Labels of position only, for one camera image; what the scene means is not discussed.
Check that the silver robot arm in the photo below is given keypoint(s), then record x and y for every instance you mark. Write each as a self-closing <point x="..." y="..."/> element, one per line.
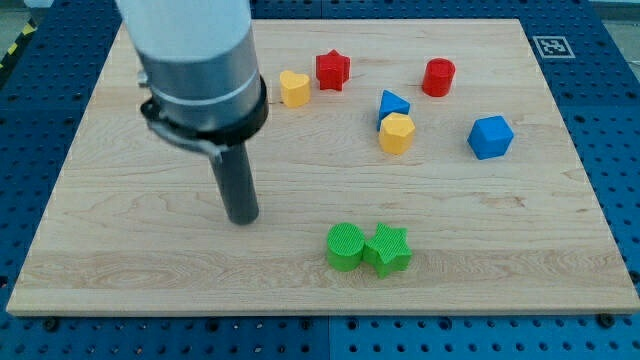
<point x="201" y="68"/>

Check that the blue cube block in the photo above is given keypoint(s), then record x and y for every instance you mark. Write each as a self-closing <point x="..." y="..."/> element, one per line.
<point x="490" y="137"/>

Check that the green cylinder block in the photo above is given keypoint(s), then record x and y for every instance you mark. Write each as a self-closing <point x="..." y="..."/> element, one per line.
<point x="345" y="244"/>

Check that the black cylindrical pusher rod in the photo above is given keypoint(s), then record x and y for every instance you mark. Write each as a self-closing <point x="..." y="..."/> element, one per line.
<point x="233" y="175"/>

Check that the wooden board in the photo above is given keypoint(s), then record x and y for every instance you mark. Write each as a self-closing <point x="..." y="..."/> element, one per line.
<point x="136" y="227"/>

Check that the yellow hexagon block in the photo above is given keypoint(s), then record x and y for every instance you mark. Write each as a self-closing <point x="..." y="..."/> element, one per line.
<point x="396" y="133"/>

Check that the yellow heart block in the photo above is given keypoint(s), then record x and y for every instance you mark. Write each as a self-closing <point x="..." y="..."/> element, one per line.
<point x="295" y="88"/>

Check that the green star block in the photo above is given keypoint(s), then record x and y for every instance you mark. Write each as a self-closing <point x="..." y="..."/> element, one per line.
<point x="387" y="251"/>

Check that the blue triangle block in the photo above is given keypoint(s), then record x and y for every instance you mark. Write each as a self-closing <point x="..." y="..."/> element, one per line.
<point x="391" y="103"/>

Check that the red star block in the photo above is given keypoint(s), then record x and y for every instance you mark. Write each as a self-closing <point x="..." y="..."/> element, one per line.
<point x="332" y="70"/>

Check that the red cylinder block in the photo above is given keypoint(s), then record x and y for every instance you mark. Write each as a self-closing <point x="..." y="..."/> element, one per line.
<point x="438" y="77"/>

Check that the white fiducial marker tag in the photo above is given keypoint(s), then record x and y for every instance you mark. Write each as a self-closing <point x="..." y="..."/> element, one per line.
<point x="553" y="47"/>

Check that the yellow black hazard tape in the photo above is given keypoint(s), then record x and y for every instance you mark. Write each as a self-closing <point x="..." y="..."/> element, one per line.
<point x="17" y="48"/>

